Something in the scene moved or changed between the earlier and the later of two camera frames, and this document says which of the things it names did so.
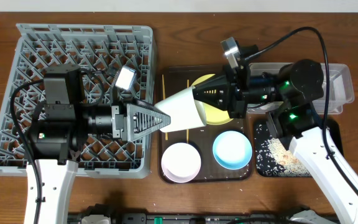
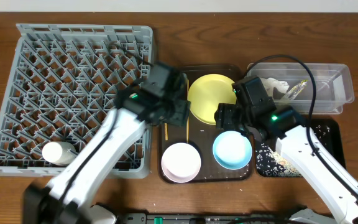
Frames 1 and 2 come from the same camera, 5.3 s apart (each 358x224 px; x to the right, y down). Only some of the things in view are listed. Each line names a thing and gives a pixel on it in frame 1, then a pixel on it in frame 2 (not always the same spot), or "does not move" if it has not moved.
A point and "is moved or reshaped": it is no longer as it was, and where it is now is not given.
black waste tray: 273,158 does not move
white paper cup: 184,111 is moved or reshaped
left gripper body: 122,106 to 174,110
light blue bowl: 232,150 does not move
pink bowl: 181,163 does not move
